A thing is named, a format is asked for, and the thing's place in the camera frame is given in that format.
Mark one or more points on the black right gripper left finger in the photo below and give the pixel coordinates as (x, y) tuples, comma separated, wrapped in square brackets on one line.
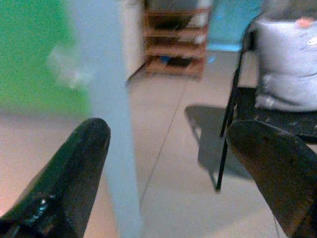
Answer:
[(64, 178)]

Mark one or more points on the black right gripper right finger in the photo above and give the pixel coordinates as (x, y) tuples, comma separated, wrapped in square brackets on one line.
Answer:
[(284, 173)]

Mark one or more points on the black metal chair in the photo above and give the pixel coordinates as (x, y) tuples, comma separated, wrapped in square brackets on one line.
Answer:
[(232, 99)]

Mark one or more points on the clear tape piece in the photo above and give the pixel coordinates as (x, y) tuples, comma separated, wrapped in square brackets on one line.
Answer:
[(68, 68)]

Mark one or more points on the black shoe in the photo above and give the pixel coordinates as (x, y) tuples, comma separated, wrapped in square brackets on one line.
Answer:
[(178, 62), (171, 21)]

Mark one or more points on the light blue panel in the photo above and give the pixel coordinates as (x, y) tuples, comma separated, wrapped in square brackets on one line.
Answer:
[(230, 27)]

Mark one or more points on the wooden shelf rack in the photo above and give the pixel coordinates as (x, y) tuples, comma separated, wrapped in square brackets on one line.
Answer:
[(173, 49)]

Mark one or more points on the green wall board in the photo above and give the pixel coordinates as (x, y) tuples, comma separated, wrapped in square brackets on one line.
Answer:
[(24, 49)]

